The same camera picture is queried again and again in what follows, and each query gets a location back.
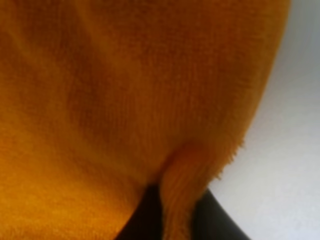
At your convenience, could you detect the orange terry towel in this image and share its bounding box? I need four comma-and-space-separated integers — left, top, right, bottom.
0, 0, 291, 240

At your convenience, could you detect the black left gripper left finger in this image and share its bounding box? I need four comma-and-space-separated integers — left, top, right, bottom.
116, 185, 163, 240

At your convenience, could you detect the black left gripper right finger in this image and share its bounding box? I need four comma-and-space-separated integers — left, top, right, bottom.
192, 190, 250, 240

